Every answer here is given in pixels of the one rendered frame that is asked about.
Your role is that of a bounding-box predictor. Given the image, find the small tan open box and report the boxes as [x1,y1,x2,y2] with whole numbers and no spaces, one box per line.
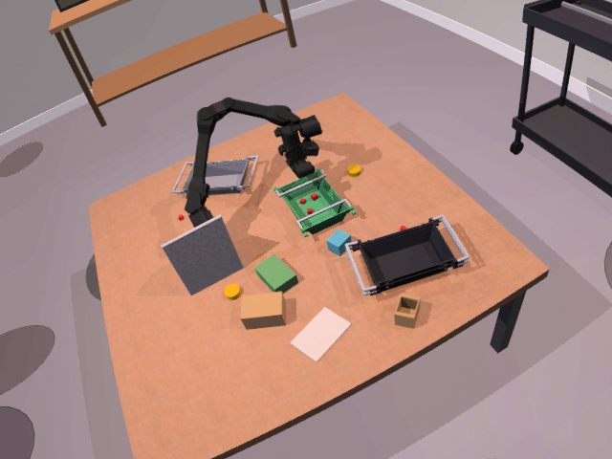
[395,294,421,329]

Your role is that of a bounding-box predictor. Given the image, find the light blue block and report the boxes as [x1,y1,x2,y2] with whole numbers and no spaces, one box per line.
[326,229,352,256]

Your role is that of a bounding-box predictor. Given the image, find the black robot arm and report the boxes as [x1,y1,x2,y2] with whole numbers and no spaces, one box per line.
[185,98,322,228]

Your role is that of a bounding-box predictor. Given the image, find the pale pink flat rectangular sheet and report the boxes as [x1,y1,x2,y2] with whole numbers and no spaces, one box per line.
[290,307,351,362]

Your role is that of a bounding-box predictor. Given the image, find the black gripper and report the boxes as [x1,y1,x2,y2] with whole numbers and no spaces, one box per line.
[277,142,316,179]

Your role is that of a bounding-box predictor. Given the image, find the tan cardboard-coloured box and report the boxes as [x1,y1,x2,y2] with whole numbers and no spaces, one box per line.
[240,292,286,330]

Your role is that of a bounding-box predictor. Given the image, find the green rectangular block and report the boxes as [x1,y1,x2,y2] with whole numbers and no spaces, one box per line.
[254,254,298,294]

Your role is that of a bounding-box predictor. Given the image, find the green plastic tray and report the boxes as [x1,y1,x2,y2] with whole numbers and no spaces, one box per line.
[273,168,356,237]

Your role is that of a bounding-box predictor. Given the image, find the yellow short cylinder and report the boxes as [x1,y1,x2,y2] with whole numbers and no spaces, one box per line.
[224,284,241,300]
[348,165,361,177]

